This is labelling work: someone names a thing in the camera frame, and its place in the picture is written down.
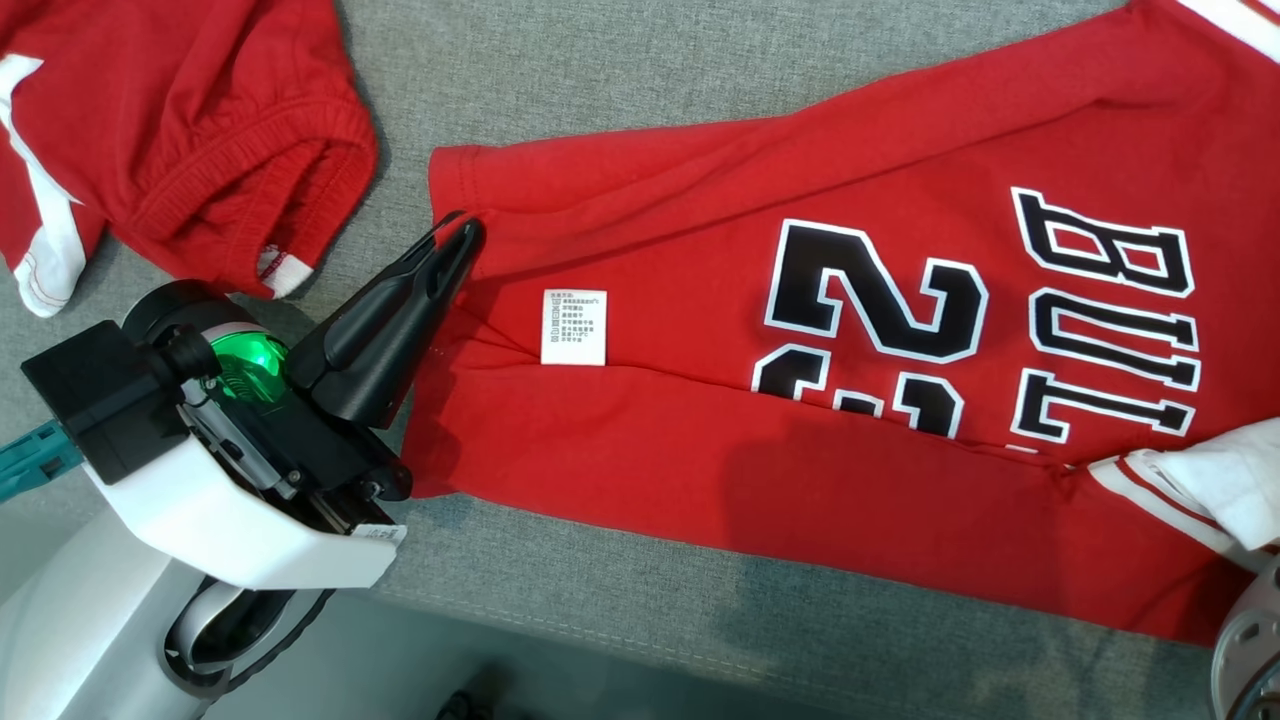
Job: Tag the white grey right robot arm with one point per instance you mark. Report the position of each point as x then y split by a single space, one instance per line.
1250 650

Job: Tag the red white basketball jersey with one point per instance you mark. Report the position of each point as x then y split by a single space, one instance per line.
800 150

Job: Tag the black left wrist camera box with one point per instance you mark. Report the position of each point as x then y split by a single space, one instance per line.
90 400

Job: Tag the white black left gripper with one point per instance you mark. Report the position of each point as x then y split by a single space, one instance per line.
260 540

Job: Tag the red shorts with white stripes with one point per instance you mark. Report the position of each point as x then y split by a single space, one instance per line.
200 120

